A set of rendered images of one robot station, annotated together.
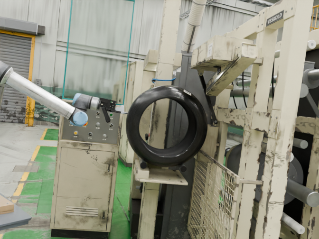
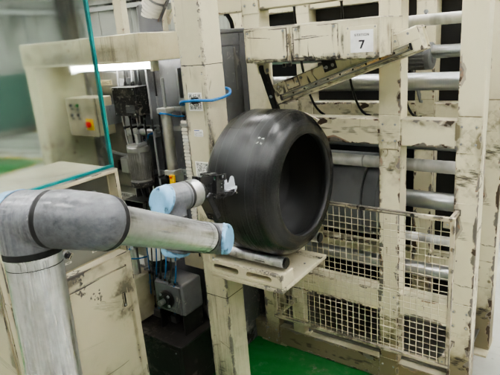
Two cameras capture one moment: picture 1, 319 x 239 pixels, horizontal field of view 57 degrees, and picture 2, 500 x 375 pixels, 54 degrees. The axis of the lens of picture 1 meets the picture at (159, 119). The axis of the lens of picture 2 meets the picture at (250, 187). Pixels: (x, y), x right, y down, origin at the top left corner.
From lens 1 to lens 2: 1.70 m
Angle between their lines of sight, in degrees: 47
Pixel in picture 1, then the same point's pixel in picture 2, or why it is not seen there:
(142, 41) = not seen: outside the picture
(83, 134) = not seen: hidden behind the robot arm
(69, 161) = not seen: hidden behind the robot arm
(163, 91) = (293, 127)
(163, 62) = (210, 63)
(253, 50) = (423, 36)
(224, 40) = (385, 23)
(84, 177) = (90, 344)
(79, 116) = (228, 235)
